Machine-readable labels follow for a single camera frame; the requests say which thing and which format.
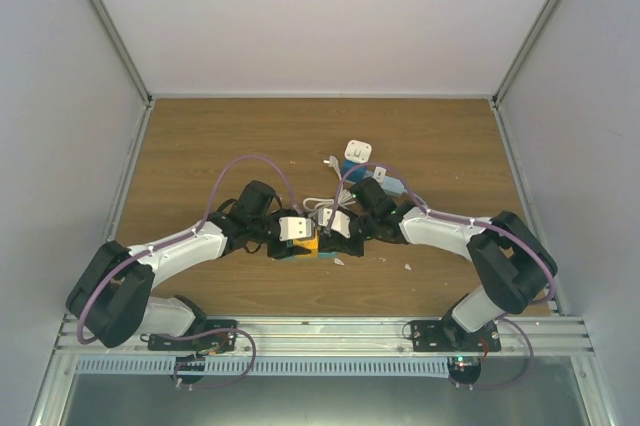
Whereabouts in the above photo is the teal power strip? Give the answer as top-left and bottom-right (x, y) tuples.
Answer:
(281, 246), (338, 261)

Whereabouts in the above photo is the yellow cube socket adapter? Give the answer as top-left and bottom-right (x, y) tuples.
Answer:
(291, 237), (319, 259)

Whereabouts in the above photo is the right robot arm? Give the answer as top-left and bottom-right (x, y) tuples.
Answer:
(316, 178), (558, 351)

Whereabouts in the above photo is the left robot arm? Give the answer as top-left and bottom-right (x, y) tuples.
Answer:
(66, 181), (315, 350)

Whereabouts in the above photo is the light blue power strip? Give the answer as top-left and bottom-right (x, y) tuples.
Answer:
(372, 172), (406, 197)

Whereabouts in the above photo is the blue cube adapter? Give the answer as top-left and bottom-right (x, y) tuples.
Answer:
(341, 159), (368, 183)

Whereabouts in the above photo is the white cube adapter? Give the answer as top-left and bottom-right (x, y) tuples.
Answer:
(344, 139), (372, 164)

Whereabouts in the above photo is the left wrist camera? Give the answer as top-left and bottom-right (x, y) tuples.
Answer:
(278, 216), (315, 242)

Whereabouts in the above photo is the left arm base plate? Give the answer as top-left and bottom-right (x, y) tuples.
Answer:
(140, 319), (238, 354)

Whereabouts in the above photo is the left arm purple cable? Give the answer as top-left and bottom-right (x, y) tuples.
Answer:
(74, 154), (306, 392)

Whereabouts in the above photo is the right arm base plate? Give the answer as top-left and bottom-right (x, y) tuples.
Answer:
(401, 319), (502, 354)

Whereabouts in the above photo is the slotted cable duct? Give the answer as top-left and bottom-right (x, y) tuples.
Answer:
(76, 355), (449, 378)

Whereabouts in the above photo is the aluminium rail frame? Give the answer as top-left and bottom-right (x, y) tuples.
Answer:
(27, 0), (616, 426)

